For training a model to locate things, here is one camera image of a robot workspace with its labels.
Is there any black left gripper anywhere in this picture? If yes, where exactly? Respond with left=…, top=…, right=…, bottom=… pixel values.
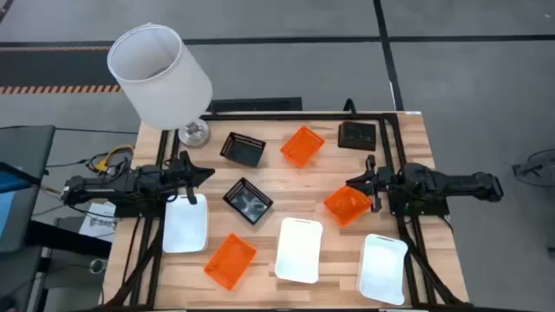
left=166, top=150, right=216, bottom=205

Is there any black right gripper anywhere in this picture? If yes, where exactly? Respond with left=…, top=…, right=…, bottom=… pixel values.
left=345, top=154, right=394, bottom=213

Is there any orange plastic mesh basket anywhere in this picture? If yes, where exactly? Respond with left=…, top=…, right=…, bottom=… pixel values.
left=203, top=232, right=258, bottom=291
left=279, top=125, right=326, bottom=169
left=323, top=185, right=374, bottom=228

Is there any black plastic mesh basket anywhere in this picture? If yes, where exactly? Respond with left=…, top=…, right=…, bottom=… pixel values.
left=219, top=131, right=267, bottom=169
left=337, top=120, right=378, bottom=153
left=222, top=176, right=275, bottom=226

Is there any white plastic basket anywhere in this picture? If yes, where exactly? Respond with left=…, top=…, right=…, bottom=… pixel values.
left=274, top=217, right=324, bottom=285
left=161, top=192, right=210, bottom=255
left=356, top=233, right=409, bottom=307

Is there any silver lamp base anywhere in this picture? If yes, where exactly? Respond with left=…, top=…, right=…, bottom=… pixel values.
left=178, top=117, right=212, bottom=148

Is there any black flat bar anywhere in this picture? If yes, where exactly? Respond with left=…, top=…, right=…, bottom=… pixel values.
left=207, top=96, right=304, bottom=114

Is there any white printed paper sheet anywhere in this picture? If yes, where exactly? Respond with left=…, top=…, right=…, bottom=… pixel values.
left=79, top=201, right=118, bottom=243

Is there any round grey floor puck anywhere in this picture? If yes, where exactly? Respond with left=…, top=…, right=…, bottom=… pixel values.
left=88, top=257, right=108, bottom=275

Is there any blue screen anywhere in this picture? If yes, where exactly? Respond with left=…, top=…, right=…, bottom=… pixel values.
left=0, top=166, right=23, bottom=240

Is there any yellow cable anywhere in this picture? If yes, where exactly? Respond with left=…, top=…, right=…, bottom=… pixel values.
left=95, top=145, right=135, bottom=172

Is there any black cable bundle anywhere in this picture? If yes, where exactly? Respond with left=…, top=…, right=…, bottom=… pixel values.
left=45, top=151, right=131, bottom=183

